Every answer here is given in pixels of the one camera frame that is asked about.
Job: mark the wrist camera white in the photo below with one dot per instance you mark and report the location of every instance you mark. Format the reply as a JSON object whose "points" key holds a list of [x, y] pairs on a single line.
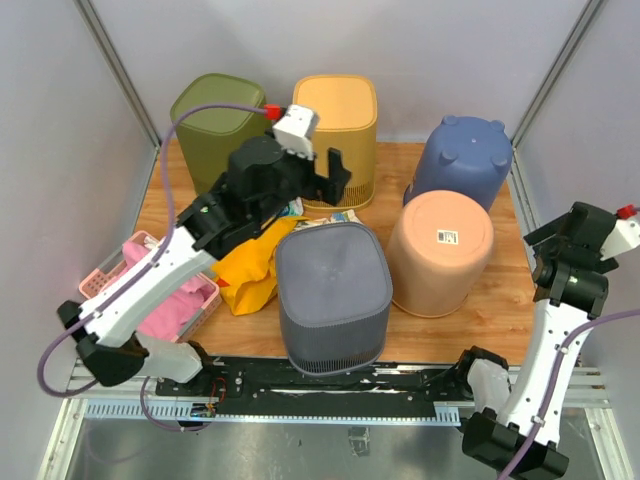
{"points": [[294, 130], [623, 238]]}

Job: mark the white dinosaur print cloth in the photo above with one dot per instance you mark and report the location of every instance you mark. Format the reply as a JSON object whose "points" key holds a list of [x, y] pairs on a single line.
{"points": [[336, 217]]}

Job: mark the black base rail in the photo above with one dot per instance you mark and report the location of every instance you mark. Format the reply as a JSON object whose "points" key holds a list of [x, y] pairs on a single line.
{"points": [[271, 389]]}

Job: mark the yellow mesh basket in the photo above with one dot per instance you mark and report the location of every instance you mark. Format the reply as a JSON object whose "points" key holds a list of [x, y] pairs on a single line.
{"points": [[347, 107]]}

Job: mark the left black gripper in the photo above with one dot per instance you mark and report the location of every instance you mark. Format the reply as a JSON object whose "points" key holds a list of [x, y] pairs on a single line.
{"points": [[331, 187]]}

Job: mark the yellow garment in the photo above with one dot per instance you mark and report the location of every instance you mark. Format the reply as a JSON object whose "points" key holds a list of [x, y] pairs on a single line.
{"points": [[247, 275]]}

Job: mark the grey plastic basket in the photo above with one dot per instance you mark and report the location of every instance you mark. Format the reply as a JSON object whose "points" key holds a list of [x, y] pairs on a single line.
{"points": [[335, 294]]}

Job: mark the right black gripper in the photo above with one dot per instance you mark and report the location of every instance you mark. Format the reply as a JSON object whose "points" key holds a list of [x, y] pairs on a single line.
{"points": [[540, 234]]}

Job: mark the green mesh basket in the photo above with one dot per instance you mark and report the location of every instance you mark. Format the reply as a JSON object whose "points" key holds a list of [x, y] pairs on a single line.
{"points": [[207, 138]]}

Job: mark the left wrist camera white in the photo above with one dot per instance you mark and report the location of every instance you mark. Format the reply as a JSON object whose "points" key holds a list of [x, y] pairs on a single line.
{"points": [[294, 130]]}

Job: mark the blue plastic bucket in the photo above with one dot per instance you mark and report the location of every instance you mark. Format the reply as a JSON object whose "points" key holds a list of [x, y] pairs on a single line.
{"points": [[465, 154]]}

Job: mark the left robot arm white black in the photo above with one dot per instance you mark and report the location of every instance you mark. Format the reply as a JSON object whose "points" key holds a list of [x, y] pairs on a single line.
{"points": [[261, 179]]}

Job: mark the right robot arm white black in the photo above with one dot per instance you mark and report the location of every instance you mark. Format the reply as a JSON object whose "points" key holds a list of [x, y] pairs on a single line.
{"points": [[515, 426]]}

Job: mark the teal white sock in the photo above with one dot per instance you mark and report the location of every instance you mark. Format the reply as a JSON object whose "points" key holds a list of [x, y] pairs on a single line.
{"points": [[293, 208]]}

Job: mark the pink plastic crate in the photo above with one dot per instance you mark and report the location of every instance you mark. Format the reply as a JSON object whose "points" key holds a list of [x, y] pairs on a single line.
{"points": [[108, 272]]}

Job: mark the pink cloth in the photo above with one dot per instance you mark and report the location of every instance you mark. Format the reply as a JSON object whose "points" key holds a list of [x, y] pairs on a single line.
{"points": [[172, 315]]}

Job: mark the peach plastic bucket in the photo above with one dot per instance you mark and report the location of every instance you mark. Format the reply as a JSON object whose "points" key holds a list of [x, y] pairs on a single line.
{"points": [[437, 251]]}

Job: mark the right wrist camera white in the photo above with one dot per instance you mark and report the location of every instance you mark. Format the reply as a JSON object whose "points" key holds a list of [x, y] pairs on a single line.
{"points": [[623, 238]]}

